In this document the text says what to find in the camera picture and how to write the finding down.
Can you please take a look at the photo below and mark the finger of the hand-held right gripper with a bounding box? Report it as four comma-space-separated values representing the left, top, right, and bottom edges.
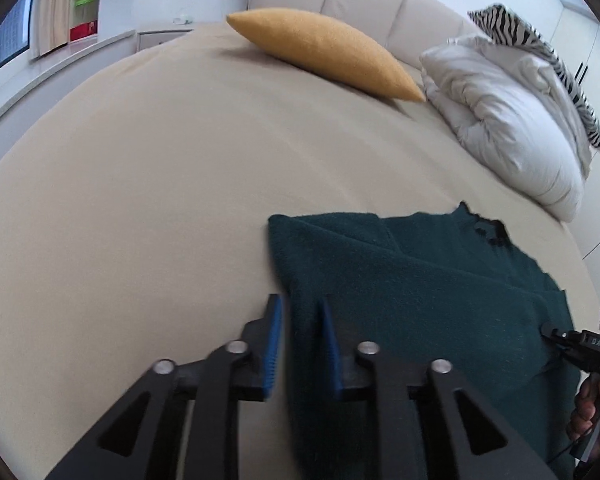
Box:
540, 324, 587, 363

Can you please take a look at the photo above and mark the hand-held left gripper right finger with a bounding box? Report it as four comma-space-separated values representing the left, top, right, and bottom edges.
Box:
320, 297, 561, 480

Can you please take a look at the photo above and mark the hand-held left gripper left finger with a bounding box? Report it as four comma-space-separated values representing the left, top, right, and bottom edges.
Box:
45, 294, 284, 480

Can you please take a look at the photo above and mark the dark green knit sweater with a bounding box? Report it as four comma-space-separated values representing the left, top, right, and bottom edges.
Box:
267, 201, 578, 480

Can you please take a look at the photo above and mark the person's right hand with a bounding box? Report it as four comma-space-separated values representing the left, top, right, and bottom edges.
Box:
566, 372, 600, 445

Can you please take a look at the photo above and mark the bed with beige sheet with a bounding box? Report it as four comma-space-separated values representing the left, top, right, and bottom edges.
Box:
0, 19, 600, 480

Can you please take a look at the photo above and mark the white folded duvet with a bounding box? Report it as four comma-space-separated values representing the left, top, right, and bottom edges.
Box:
419, 34, 593, 223

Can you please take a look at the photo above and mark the white wardrobe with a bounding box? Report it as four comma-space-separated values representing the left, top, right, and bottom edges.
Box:
547, 0, 600, 261

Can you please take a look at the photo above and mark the yellow pillow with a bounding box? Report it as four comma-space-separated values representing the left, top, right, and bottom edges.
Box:
226, 7, 427, 103

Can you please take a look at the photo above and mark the zebra striped pillow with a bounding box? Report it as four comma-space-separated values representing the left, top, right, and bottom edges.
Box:
467, 4, 600, 158

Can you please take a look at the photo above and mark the white nightstand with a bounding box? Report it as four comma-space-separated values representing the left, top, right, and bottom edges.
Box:
137, 22, 206, 52

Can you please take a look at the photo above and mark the cream padded headboard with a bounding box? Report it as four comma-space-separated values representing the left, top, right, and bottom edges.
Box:
245, 0, 486, 68

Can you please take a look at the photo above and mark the white window ledge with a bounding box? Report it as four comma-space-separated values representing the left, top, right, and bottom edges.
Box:
0, 29, 137, 133

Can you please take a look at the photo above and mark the red box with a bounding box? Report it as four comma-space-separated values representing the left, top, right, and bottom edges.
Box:
70, 20, 99, 42

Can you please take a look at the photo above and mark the beige curtain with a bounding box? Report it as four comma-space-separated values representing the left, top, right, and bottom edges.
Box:
31, 0, 77, 57

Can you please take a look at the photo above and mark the window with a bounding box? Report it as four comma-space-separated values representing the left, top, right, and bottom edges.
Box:
0, 0, 36, 80

